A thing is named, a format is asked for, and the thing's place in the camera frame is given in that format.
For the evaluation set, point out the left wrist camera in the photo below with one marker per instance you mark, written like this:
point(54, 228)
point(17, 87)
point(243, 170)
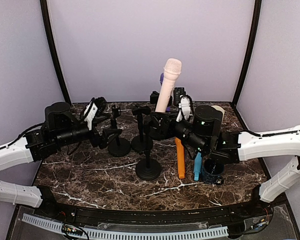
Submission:
point(95, 108)

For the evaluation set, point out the blue microphone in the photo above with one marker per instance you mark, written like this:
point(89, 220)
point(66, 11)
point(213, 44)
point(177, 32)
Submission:
point(197, 166)

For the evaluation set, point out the black stand of blue microphone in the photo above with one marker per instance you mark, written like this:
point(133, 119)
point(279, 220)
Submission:
point(120, 146)

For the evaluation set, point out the dark blue mug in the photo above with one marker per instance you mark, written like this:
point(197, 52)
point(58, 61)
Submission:
point(212, 172)

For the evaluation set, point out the left black frame post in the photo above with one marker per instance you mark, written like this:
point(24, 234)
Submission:
point(53, 50)

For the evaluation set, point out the black front rail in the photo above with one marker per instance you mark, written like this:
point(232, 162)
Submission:
point(229, 214)

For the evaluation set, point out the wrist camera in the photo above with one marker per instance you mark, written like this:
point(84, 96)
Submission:
point(95, 108)
point(183, 103)

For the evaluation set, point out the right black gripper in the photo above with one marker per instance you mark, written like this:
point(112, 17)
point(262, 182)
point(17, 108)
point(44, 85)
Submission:
point(165, 129)

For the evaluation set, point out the orange microphone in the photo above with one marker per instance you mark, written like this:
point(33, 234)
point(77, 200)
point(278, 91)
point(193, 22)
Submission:
point(180, 151)

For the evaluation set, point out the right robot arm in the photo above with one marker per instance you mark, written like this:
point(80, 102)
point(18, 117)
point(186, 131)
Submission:
point(203, 133)

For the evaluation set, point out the black stand of orange microphone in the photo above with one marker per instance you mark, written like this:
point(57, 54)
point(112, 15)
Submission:
point(138, 143)

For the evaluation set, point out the black stand of pink microphone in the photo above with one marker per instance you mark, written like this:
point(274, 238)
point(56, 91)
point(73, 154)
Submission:
point(148, 169)

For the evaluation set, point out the white ribbed mug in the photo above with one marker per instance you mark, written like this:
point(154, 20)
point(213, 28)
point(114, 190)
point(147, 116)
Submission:
point(220, 109)

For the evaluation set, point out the black frame post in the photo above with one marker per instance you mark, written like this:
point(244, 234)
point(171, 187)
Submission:
point(248, 52)
point(53, 50)

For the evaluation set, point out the black stand of purple microphone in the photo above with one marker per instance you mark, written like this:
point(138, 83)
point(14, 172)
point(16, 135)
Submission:
point(154, 96)

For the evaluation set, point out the purple microphone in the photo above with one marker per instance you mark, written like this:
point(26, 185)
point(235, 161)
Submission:
point(161, 79)

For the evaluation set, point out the right black frame post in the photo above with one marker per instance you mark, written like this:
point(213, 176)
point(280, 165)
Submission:
point(248, 52)

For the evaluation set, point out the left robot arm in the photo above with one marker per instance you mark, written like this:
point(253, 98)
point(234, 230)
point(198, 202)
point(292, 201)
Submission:
point(61, 128)

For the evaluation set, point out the pink microphone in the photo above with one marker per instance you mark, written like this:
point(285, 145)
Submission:
point(171, 73)

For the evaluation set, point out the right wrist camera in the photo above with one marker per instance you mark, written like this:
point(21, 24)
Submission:
point(183, 103)

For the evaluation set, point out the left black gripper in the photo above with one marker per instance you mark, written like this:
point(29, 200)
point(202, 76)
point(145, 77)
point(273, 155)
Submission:
point(103, 141)

